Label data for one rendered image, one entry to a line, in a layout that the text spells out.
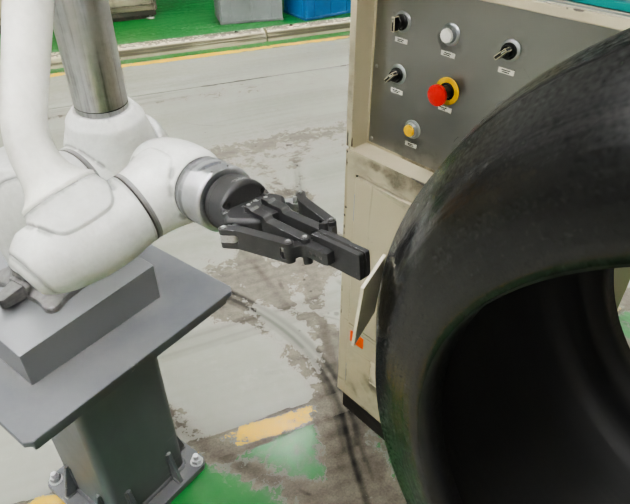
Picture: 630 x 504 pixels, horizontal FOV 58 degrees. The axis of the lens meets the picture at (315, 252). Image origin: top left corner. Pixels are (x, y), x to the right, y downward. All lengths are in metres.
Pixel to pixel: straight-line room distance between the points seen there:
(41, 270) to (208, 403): 1.22
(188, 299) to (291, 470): 0.68
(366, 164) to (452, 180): 0.93
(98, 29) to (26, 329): 0.55
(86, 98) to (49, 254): 0.47
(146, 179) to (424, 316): 0.50
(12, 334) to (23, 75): 0.54
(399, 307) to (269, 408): 1.51
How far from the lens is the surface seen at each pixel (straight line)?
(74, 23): 1.10
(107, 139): 1.15
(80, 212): 0.74
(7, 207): 1.10
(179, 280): 1.31
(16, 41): 0.82
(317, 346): 2.02
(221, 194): 0.69
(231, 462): 1.76
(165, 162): 0.77
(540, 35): 1.00
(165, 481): 1.73
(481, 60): 1.06
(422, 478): 0.45
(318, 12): 5.82
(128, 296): 1.21
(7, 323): 1.20
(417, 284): 0.34
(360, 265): 0.56
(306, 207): 0.66
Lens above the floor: 1.47
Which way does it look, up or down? 37 degrees down
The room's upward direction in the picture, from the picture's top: straight up
